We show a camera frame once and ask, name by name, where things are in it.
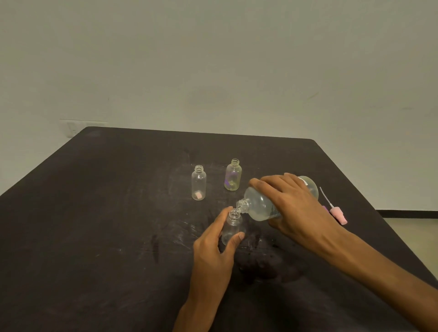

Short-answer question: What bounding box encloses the small yellowish bottle purple sticker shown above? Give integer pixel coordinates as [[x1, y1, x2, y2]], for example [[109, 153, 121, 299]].
[[224, 158, 243, 192]]

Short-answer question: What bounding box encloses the person's left hand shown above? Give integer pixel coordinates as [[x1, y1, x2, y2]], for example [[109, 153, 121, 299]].
[[193, 206, 245, 307]]

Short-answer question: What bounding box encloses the person's right hand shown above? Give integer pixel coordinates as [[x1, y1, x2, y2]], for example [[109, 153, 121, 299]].
[[248, 172, 350, 258]]

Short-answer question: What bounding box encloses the person's right forearm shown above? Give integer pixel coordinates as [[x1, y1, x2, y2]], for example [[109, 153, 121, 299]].
[[325, 229, 438, 332]]

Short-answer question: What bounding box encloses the large clear plastic bottle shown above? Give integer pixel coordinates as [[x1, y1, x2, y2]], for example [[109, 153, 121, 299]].
[[236, 176, 319, 222]]

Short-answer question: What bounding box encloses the person's left forearm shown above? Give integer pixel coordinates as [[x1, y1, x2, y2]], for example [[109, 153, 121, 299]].
[[172, 297, 223, 332]]

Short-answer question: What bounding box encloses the pink spray cap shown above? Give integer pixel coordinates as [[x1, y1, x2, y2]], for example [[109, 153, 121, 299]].
[[319, 187, 348, 226]]

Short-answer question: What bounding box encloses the white wall socket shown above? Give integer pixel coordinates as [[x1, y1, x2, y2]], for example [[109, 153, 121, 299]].
[[60, 119, 109, 139]]

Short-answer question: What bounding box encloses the small plain clear bottle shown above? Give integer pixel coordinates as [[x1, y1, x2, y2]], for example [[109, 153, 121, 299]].
[[221, 208, 245, 246]]

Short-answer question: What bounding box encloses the small bottle with pink sticker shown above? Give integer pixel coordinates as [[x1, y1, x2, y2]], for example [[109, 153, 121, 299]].
[[191, 165, 207, 202]]

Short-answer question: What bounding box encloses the black skirting board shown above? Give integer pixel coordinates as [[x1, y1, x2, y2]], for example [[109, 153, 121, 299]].
[[375, 209, 438, 219]]

